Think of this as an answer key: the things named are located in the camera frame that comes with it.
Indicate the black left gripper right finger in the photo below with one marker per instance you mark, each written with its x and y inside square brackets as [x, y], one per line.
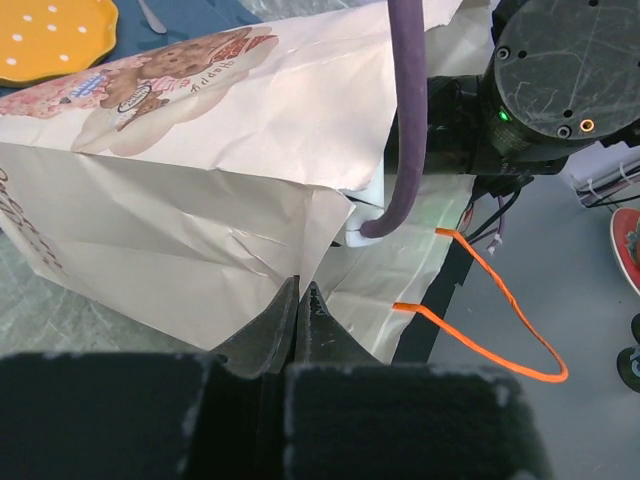
[321, 341]

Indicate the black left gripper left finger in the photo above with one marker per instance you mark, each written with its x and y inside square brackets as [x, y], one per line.
[265, 341]

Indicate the beige paper takeout bag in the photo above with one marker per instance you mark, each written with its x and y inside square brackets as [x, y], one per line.
[186, 209]

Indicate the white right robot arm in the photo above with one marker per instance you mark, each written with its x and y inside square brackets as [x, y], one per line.
[564, 75]

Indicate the red rimmed plate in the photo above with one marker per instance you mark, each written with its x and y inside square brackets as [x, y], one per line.
[624, 235]

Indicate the blue alphabet cloth mat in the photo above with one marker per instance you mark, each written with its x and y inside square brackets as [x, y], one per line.
[199, 35]

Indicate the silver spoon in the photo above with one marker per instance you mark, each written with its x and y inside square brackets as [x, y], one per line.
[152, 20]

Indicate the orange polka dot plate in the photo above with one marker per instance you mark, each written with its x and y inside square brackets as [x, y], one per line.
[42, 39]

